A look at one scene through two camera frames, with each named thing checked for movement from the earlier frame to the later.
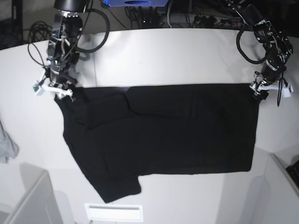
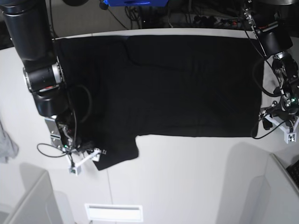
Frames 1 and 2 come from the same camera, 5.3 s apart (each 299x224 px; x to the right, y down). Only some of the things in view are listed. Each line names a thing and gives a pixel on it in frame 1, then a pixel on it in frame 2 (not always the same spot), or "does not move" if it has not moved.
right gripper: [270, 73] -> [287, 108]
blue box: [136, 3] does not move
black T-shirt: [121, 134] -> [119, 87]
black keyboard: [293, 171] does not move
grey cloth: [9, 149] does not move
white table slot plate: [114, 212] does not move
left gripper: [62, 73] -> [69, 143]
